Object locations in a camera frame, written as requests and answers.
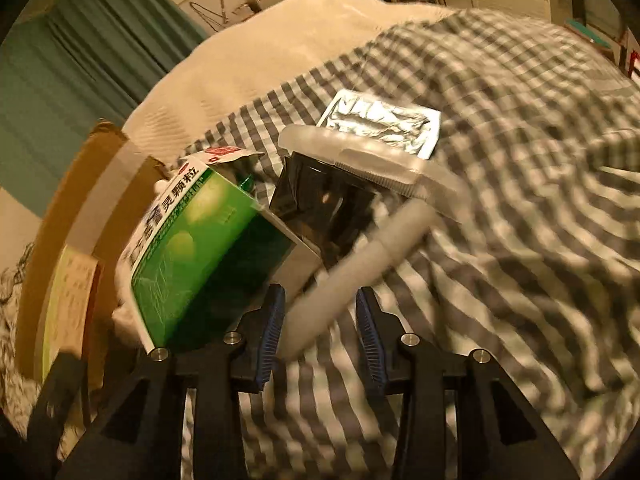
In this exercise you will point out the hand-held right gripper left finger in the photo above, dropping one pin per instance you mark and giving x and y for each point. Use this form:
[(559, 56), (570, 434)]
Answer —
[(269, 340)]

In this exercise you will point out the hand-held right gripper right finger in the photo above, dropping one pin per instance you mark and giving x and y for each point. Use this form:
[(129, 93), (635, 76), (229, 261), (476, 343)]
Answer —
[(369, 340)]

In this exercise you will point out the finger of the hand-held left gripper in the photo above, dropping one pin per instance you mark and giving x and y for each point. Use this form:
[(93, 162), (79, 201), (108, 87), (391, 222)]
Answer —
[(57, 395)]

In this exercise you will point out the white plastic tube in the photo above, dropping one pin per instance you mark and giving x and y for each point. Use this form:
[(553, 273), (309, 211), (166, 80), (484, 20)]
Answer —
[(350, 270)]

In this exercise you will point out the floral patterned cloth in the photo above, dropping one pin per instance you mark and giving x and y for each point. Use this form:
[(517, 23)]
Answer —
[(12, 335)]

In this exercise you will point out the yellow paper sheet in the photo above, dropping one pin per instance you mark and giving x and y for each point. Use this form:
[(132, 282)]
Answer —
[(67, 300)]

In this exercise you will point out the green medicine box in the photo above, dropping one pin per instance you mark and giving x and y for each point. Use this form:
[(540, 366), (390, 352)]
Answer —
[(200, 240)]

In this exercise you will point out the dark shiny box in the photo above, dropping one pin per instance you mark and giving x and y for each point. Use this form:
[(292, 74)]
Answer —
[(320, 205)]

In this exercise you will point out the cardboard box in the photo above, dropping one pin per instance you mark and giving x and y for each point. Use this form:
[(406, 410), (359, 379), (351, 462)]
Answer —
[(55, 220)]

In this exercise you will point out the grey checked blanket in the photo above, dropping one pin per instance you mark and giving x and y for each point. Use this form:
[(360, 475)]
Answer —
[(500, 210)]

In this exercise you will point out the clear plastic case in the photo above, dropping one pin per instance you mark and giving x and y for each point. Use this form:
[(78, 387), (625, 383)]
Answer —
[(350, 155)]

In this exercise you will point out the silver foil packet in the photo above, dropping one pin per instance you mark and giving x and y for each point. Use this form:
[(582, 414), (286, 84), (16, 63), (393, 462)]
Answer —
[(380, 120)]

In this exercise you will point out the white quilt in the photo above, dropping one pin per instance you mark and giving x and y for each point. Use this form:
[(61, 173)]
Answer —
[(250, 60)]

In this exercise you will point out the green curtain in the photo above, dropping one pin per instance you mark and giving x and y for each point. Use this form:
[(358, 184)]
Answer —
[(75, 85)]

